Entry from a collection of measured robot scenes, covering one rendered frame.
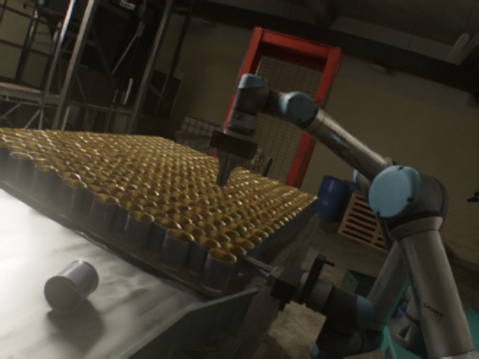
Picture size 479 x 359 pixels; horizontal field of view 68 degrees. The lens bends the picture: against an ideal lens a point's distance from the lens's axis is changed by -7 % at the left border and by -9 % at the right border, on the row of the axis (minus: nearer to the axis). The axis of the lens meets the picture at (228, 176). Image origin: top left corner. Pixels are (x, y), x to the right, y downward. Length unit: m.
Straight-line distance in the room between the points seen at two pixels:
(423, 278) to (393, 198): 0.17
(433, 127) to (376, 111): 1.41
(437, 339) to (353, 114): 9.23
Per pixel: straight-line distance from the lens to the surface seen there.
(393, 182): 0.83
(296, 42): 2.47
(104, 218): 1.05
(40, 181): 1.20
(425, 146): 9.89
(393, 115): 9.89
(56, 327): 0.68
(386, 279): 1.00
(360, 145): 1.07
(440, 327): 0.80
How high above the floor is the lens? 1.48
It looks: 9 degrees down
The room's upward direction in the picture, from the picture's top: 19 degrees clockwise
